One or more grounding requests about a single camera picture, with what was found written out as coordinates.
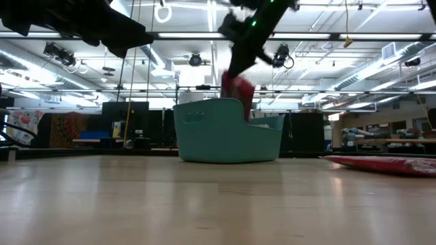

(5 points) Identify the red popcorn bag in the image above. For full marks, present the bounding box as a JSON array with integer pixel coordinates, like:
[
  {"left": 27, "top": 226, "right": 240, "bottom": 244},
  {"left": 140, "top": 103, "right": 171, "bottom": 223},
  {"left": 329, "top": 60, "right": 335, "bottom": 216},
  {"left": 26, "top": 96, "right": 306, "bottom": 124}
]
[
  {"left": 322, "top": 154, "right": 436, "bottom": 178},
  {"left": 220, "top": 70, "right": 256, "bottom": 123}
]

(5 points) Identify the white air vent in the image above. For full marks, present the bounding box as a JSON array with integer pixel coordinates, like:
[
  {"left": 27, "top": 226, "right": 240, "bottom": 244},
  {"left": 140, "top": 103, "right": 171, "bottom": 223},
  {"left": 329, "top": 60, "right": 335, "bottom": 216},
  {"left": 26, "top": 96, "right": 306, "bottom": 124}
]
[{"left": 381, "top": 42, "right": 398, "bottom": 61}]

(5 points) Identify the brown patterned cloth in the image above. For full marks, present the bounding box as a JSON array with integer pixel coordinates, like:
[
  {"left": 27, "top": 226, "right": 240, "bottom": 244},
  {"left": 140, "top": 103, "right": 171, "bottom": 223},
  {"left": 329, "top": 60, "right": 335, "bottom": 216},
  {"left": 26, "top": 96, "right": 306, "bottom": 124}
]
[{"left": 49, "top": 112, "right": 90, "bottom": 148}]

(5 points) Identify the wooden workbench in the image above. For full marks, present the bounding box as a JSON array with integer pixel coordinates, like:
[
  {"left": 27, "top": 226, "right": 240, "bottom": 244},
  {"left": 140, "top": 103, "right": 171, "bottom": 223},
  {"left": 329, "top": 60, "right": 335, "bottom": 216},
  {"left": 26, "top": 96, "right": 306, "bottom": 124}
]
[{"left": 354, "top": 137, "right": 436, "bottom": 146}]

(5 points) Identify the teal plastic basket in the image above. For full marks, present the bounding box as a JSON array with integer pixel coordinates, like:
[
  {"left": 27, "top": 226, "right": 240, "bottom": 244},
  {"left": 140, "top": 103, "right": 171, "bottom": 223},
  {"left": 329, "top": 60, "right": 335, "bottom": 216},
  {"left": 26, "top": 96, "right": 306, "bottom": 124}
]
[{"left": 172, "top": 97, "right": 286, "bottom": 165}]

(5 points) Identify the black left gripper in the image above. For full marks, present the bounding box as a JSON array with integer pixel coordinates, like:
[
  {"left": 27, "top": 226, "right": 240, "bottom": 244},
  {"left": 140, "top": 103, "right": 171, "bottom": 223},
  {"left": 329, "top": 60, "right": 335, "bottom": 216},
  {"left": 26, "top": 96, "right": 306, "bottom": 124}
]
[{"left": 0, "top": 0, "right": 155, "bottom": 59}]

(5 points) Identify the white hanging ring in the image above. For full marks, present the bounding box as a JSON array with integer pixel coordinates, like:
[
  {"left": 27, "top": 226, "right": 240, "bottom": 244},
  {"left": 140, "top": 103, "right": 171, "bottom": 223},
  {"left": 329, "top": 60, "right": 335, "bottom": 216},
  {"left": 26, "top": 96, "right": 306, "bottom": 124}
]
[{"left": 154, "top": 0, "right": 174, "bottom": 25}]

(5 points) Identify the round black ceiling fixture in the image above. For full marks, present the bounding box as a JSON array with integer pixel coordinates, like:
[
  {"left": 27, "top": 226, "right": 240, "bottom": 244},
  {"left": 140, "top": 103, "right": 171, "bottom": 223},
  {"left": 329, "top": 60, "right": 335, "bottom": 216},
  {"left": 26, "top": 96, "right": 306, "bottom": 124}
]
[{"left": 188, "top": 52, "right": 204, "bottom": 68}]

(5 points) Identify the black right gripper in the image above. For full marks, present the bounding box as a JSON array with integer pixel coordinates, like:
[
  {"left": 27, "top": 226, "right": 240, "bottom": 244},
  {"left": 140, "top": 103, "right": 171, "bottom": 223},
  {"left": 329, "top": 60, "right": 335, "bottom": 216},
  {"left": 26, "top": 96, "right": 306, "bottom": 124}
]
[{"left": 225, "top": 0, "right": 298, "bottom": 80}]

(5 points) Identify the black cabinet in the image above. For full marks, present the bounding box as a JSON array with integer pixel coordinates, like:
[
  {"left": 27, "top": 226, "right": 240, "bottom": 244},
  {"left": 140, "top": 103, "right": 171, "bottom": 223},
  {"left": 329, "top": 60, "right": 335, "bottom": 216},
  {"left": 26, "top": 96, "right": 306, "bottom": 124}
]
[{"left": 290, "top": 112, "right": 325, "bottom": 153}]

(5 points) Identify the black ceiling camera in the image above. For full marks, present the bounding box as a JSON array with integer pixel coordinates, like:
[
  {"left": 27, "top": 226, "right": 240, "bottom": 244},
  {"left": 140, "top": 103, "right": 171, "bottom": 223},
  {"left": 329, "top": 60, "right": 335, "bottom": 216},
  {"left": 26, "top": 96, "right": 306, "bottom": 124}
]
[{"left": 271, "top": 43, "right": 295, "bottom": 70}]

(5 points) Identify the colourful floral cloth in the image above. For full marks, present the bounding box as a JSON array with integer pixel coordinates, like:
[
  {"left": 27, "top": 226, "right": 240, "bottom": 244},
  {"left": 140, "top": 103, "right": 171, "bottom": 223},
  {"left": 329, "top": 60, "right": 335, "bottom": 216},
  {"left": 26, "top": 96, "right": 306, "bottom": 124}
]
[{"left": 6, "top": 110, "right": 44, "bottom": 146}]

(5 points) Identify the blue panel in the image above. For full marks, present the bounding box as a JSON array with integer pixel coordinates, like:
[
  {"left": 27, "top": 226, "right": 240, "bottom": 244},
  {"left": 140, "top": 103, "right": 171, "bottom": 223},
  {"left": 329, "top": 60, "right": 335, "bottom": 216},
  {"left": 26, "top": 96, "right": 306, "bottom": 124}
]
[{"left": 78, "top": 131, "right": 112, "bottom": 141}]

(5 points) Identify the small black ceiling fixture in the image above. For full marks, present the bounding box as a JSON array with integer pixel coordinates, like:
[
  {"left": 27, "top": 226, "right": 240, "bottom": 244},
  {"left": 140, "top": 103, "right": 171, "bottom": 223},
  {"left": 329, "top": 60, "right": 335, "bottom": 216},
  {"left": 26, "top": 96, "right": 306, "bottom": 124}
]
[{"left": 404, "top": 56, "right": 422, "bottom": 68}]

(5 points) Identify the black hose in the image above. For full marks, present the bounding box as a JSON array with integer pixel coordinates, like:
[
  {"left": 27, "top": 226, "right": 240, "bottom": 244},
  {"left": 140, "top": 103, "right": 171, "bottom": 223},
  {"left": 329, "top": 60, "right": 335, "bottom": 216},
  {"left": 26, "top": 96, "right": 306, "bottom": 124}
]
[{"left": 0, "top": 120, "right": 39, "bottom": 148}]

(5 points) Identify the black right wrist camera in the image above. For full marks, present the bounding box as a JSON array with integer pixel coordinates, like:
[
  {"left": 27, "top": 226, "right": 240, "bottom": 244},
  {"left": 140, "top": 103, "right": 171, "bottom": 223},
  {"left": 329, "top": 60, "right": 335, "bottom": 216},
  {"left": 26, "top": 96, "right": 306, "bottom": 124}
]
[{"left": 217, "top": 11, "right": 248, "bottom": 40}]

